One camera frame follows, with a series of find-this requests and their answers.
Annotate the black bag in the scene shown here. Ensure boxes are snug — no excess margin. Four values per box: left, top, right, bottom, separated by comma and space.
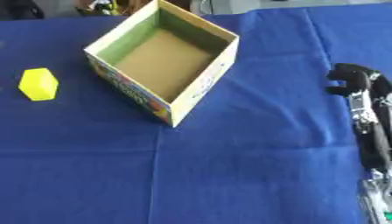
0, 0, 46, 21

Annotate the yellow hexagonal block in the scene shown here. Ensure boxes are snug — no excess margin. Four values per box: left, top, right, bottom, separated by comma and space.
17, 67, 60, 102

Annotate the green and black toy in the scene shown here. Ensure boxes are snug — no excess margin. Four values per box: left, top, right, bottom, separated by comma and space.
73, 0, 123, 17

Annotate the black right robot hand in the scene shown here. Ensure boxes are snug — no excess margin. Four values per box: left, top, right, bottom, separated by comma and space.
325, 62, 392, 173

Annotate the cardboard box with green inside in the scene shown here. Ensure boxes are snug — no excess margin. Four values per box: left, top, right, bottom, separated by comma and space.
82, 0, 242, 129

